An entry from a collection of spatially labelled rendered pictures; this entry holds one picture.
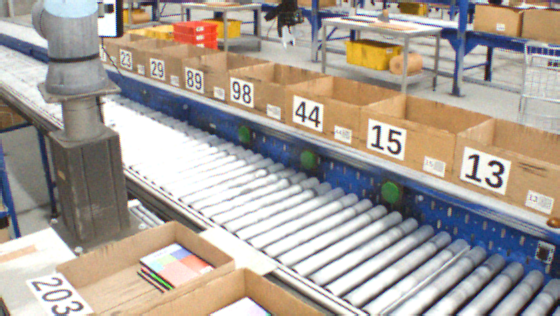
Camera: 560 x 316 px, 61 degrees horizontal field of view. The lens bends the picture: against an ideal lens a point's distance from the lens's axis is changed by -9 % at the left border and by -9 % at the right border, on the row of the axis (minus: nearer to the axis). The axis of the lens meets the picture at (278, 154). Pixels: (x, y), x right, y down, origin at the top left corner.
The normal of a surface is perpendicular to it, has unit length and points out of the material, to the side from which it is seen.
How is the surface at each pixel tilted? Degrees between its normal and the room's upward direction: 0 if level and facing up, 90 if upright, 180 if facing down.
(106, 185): 90
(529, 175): 90
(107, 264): 89
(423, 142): 90
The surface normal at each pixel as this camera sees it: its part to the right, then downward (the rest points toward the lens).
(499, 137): -0.73, 0.25
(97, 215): 0.67, 0.28
